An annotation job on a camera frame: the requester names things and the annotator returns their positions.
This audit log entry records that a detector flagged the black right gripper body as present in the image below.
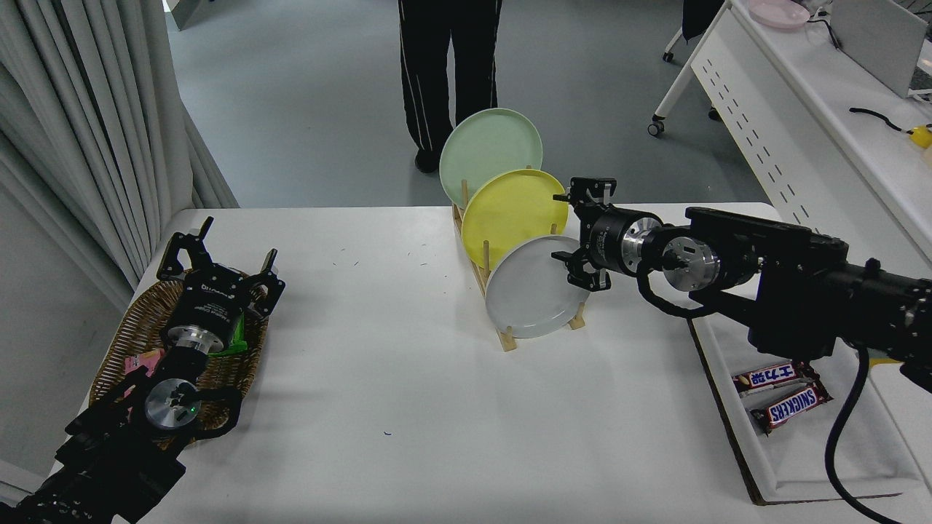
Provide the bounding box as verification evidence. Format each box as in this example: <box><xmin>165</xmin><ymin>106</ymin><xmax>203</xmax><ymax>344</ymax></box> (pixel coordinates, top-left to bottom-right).
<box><xmin>580</xmin><ymin>205</ymin><xmax>635</xmax><ymax>277</ymax></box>

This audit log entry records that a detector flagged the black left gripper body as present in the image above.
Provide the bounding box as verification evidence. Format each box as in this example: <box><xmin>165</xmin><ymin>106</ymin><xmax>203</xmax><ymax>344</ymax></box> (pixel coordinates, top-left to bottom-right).
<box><xmin>166</xmin><ymin>266</ymin><xmax>256</xmax><ymax>347</ymax></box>

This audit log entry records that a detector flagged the grey plate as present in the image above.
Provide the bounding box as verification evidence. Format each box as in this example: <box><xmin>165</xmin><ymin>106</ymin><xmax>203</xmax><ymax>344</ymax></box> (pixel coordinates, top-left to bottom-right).
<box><xmin>485</xmin><ymin>234</ymin><xmax>592</xmax><ymax>339</ymax></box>

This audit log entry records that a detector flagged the yellow plate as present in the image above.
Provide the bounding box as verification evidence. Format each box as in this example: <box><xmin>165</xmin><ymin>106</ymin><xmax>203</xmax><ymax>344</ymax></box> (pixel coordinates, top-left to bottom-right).
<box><xmin>461</xmin><ymin>169</ymin><xmax>570</xmax><ymax>271</ymax></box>

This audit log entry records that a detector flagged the wooden plate rack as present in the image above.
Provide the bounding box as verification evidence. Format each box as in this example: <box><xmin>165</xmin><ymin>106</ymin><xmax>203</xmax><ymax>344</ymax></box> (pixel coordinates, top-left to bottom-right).
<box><xmin>451</xmin><ymin>178</ymin><xmax>587</xmax><ymax>352</ymax></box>

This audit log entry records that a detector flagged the pale green plate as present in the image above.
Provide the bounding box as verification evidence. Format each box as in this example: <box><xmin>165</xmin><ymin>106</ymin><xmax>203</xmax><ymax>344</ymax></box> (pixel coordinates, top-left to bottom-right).
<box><xmin>439</xmin><ymin>108</ymin><xmax>544</xmax><ymax>210</ymax></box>

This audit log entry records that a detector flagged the pink plate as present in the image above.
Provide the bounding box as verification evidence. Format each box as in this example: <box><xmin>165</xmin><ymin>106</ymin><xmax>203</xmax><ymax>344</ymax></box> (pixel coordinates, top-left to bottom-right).
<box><xmin>748</xmin><ymin>0</ymin><xmax>811</xmax><ymax>30</ymax></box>

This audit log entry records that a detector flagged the green snack packet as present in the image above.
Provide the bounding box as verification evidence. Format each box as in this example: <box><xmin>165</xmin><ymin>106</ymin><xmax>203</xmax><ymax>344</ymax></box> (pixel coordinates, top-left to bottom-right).
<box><xmin>217</xmin><ymin>309</ymin><xmax>250</xmax><ymax>357</ymax></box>

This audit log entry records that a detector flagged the brown wicker basket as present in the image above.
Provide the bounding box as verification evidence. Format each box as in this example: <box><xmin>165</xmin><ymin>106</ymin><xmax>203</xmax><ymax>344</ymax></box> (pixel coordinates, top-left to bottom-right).
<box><xmin>89</xmin><ymin>269</ymin><xmax>270</xmax><ymax>448</ymax></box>

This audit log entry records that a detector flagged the pink snack packet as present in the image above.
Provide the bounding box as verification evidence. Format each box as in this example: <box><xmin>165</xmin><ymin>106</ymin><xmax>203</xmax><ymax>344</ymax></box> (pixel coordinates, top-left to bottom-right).
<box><xmin>124</xmin><ymin>348</ymin><xmax>165</xmax><ymax>397</ymax></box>

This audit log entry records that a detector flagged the grey curtain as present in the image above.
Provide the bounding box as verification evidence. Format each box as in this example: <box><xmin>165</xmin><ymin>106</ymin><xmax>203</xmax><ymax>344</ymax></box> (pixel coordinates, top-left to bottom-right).
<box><xmin>0</xmin><ymin>0</ymin><xmax>241</xmax><ymax>310</ymax></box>

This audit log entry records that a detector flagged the person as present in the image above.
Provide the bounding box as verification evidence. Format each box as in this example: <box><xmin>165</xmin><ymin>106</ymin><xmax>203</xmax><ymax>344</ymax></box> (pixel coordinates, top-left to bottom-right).
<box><xmin>397</xmin><ymin>0</ymin><xmax>503</xmax><ymax>174</ymax></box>

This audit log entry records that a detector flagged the black chair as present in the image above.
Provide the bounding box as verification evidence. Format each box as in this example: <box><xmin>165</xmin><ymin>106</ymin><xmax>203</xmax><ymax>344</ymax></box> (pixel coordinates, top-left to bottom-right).
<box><xmin>682</xmin><ymin>0</ymin><xmax>727</xmax><ymax>43</ymax></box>

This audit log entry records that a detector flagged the Snickers bar with Chinese print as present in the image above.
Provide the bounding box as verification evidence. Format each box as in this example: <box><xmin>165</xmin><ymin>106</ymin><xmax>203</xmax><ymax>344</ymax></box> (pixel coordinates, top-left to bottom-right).
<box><xmin>732</xmin><ymin>362</ymin><xmax>820</xmax><ymax>396</ymax></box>

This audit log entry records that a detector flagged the white desk with slotted panel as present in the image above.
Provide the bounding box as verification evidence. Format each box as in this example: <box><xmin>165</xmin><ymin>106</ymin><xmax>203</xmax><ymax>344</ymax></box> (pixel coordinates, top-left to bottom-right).
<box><xmin>648</xmin><ymin>0</ymin><xmax>932</xmax><ymax>281</ymax></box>

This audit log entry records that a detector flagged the Snickers bar with Latin print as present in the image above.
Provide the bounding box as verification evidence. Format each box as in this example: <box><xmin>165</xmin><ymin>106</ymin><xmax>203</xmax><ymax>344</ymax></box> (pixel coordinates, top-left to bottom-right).
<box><xmin>750</xmin><ymin>382</ymin><xmax>833</xmax><ymax>436</ymax></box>

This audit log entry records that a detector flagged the grey cabinet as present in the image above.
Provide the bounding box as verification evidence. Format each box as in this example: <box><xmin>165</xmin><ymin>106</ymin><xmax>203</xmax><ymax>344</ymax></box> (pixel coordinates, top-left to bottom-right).
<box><xmin>166</xmin><ymin>0</ymin><xmax>219</xmax><ymax>31</ymax></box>

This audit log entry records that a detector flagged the white tray with brown edge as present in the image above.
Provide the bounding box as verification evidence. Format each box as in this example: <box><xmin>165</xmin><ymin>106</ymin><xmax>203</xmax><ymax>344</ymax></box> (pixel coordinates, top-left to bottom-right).
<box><xmin>686</xmin><ymin>306</ymin><xmax>925</xmax><ymax>507</ymax></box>

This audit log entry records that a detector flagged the grey laptop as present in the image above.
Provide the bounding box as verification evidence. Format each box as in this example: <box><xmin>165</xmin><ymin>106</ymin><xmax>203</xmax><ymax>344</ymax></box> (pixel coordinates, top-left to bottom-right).
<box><xmin>830</xmin><ymin>0</ymin><xmax>929</xmax><ymax>99</ymax></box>

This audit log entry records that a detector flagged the white side table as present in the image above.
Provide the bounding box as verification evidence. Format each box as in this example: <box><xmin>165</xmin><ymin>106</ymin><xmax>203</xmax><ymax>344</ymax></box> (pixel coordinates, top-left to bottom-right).
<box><xmin>870</xmin><ymin>364</ymin><xmax>932</xmax><ymax>490</ymax></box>

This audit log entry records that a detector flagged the black cable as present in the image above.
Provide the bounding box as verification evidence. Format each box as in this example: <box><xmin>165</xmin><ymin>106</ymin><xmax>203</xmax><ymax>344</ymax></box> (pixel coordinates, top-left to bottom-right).
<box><xmin>849</xmin><ymin>108</ymin><xmax>915</xmax><ymax>136</ymax></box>

